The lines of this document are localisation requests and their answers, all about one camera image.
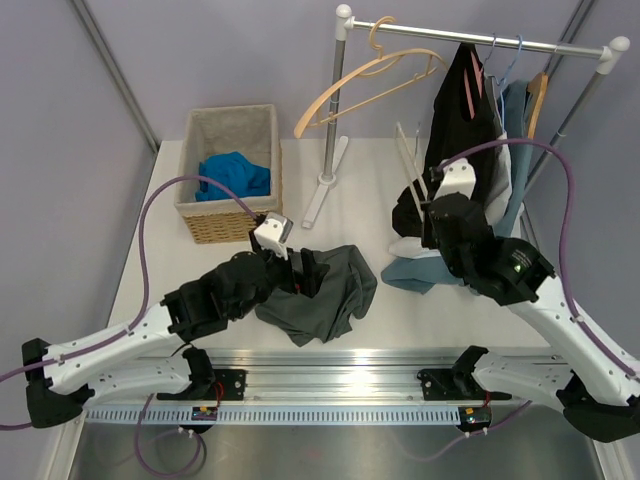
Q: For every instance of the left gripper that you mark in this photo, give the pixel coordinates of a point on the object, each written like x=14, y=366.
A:
x=312, y=273

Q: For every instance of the dark grey t shirt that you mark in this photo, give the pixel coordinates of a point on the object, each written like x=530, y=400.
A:
x=346, y=292

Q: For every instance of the bright blue t shirt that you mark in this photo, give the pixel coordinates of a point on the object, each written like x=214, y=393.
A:
x=235, y=172

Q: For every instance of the white plastic hanger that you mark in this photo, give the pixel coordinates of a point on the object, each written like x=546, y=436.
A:
x=413, y=173

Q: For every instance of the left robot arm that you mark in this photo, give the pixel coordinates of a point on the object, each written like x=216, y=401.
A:
x=153, y=354

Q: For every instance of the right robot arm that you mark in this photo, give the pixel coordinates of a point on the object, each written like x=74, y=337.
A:
x=597, y=395

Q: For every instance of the steel blue t shirt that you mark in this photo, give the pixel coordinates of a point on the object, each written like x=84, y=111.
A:
x=420, y=275

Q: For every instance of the black t shirt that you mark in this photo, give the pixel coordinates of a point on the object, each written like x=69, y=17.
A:
x=451, y=134

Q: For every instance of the pink hanger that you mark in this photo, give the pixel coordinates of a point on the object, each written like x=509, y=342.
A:
x=473, y=83

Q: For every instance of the brown wooden hanger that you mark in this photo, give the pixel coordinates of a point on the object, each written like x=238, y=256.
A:
x=536, y=91

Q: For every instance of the metal clothes rack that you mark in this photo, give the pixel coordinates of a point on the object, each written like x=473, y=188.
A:
x=325, y=109

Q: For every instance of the wicker laundry basket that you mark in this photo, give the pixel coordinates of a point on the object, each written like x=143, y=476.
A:
x=210, y=214

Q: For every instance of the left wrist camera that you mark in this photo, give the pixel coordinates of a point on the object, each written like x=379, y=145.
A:
x=271, y=235

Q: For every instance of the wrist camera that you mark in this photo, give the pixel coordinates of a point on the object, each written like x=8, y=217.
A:
x=271, y=235
x=457, y=177

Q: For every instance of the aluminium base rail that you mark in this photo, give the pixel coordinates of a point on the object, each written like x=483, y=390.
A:
x=325, y=375

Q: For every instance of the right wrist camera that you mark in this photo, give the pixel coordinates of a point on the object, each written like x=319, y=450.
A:
x=457, y=177

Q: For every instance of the slotted cable duct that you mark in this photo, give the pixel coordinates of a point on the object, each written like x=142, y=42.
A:
x=236, y=415

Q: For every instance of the blue wire hanger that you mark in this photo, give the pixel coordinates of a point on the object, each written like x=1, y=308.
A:
x=501, y=84

